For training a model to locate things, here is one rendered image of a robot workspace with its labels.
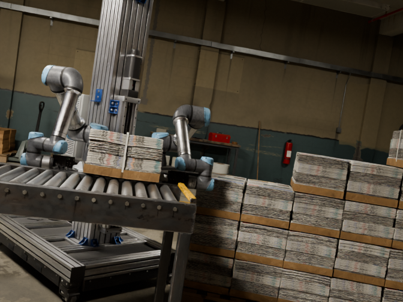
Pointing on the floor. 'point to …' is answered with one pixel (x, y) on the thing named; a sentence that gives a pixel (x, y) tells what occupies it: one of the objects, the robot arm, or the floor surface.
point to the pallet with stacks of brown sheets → (7, 144)
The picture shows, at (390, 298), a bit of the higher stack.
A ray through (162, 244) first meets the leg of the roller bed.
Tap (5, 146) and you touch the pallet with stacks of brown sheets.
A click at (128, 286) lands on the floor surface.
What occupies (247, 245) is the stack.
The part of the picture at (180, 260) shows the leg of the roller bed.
